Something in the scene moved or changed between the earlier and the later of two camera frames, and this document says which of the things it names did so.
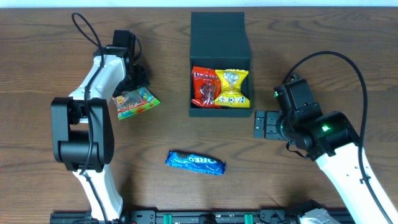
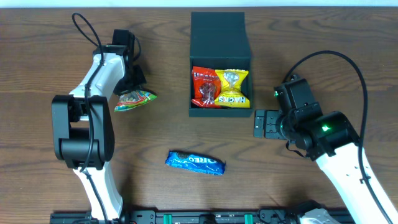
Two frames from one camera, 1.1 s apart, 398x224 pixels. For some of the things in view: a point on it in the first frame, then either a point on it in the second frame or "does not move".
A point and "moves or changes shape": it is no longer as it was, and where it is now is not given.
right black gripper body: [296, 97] does not move
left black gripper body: [137, 80] does not move
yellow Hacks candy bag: [231, 94] does not move
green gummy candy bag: [130, 102] moves or changes shape
